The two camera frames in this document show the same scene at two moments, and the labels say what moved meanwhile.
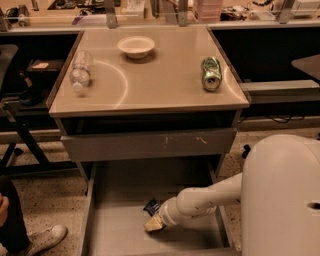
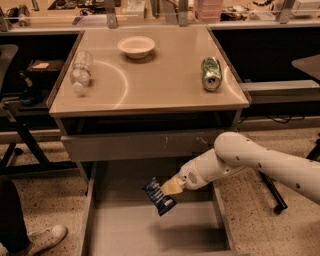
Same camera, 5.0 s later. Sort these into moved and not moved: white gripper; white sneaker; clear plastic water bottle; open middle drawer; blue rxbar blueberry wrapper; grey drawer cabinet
Moved: blue rxbar blueberry wrapper; white gripper
Not moved: open middle drawer; white sneaker; clear plastic water bottle; grey drawer cabinet
